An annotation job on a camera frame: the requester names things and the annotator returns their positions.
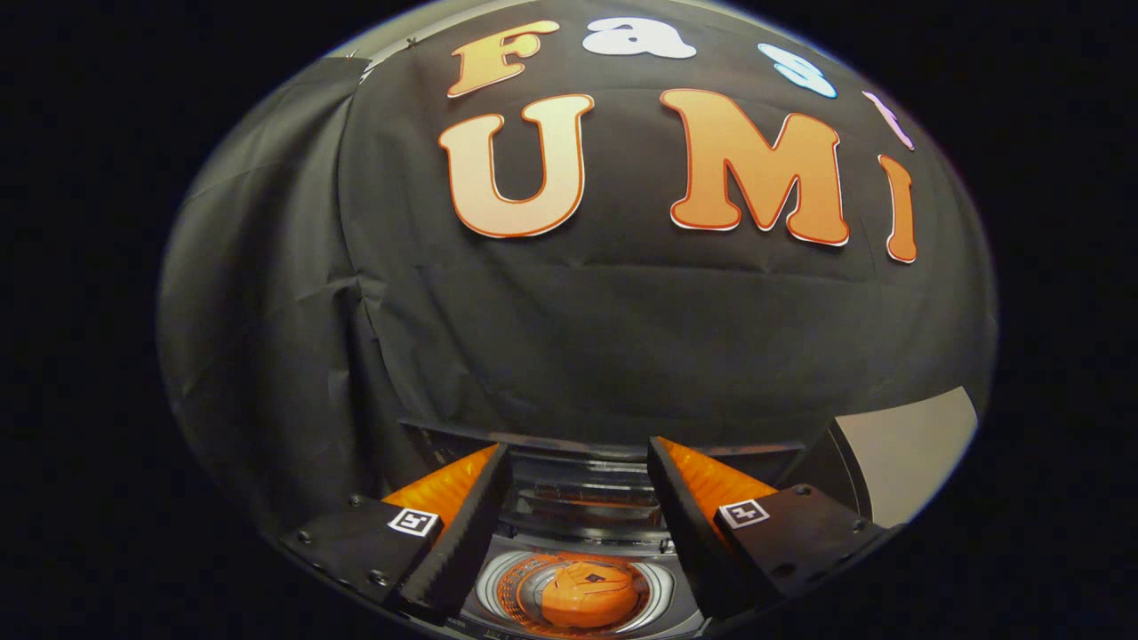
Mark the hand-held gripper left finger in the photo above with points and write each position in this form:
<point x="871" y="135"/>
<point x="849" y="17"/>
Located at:
<point x="462" y="533"/>

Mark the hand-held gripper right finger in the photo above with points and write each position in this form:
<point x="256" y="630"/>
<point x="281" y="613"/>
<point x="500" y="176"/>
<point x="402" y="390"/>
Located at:
<point x="689" y="533"/>

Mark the top-loading washing machine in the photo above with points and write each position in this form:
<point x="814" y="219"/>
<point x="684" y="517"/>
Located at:
<point x="578" y="498"/>

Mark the yellow polo shirt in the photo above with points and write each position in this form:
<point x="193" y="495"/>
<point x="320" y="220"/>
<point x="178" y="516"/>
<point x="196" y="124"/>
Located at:
<point x="587" y="596"/>

